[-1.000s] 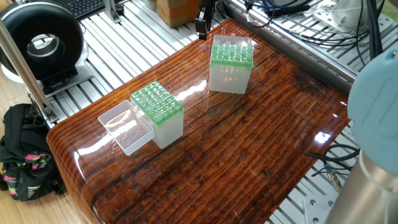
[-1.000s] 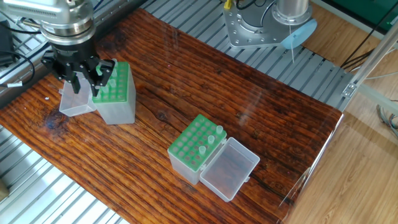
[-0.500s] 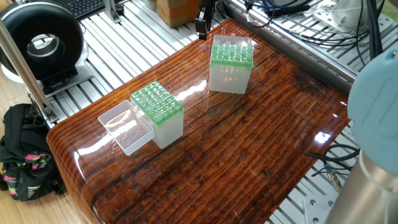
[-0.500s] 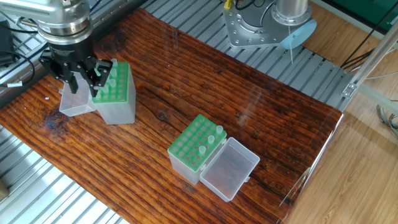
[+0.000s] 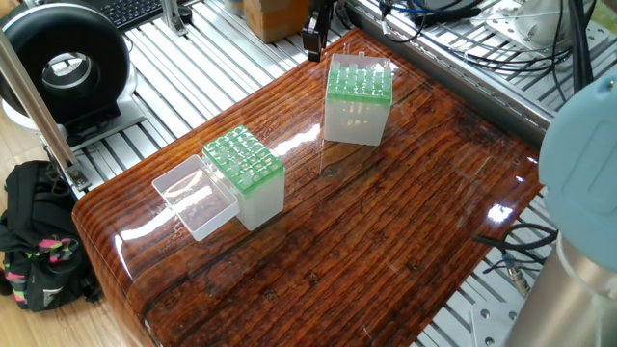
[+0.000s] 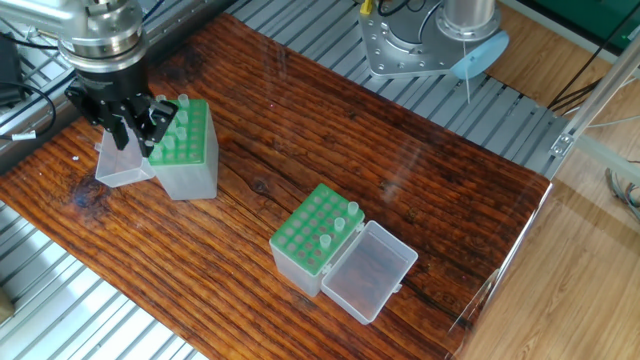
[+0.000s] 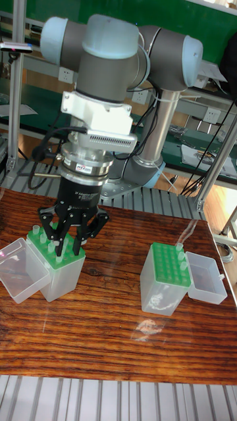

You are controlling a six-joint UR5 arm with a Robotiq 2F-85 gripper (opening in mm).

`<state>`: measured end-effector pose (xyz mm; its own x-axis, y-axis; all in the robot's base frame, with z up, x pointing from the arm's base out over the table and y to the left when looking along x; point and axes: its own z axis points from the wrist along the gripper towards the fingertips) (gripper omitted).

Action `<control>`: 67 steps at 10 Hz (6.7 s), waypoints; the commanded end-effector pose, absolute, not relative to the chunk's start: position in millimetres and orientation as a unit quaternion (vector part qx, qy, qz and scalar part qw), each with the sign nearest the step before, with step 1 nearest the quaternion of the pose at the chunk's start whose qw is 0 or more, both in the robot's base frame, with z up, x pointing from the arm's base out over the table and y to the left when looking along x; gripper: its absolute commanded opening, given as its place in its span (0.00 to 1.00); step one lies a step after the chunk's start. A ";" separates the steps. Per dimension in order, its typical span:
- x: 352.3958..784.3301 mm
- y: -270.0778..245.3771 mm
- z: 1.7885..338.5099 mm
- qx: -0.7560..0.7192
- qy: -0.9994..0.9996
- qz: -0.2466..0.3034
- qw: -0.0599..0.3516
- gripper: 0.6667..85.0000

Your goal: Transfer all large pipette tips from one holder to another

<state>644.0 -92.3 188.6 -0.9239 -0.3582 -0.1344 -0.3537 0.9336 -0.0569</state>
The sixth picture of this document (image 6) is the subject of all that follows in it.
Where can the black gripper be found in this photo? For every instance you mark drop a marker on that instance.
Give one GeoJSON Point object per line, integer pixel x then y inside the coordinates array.
{"type": "Point", "coordinates": [105, 88]}

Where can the clear tip box with tips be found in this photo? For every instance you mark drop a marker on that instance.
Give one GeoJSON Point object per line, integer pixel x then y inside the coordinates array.
{"type": "Point", "coordinates": [195, 175]}

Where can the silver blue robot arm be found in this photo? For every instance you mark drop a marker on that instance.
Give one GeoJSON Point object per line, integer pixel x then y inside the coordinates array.
{"type": "Point", "coordinates": [100, 30]}

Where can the black electronic box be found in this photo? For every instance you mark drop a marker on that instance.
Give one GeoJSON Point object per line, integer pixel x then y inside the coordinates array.
{"type": "Point", "coordinates": [8, 65]}

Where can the clear tip box green rack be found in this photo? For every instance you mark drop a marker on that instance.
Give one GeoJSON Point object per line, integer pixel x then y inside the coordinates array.
{"type": "Point", "coordinates": [300, 265]}

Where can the silver robot mounting plate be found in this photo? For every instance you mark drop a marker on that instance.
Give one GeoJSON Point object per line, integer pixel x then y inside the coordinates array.
{"type": "Point", "coordinates": [385, 50]}

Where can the glossy brown wooden board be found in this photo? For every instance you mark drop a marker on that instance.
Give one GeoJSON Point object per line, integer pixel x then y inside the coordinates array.
{"type": "Point", "coordinates": [400, 180]}

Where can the aluminium frame post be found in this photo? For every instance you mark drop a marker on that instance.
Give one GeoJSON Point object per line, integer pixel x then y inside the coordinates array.
{"type": "Point", "coordinates": [590, 110]}

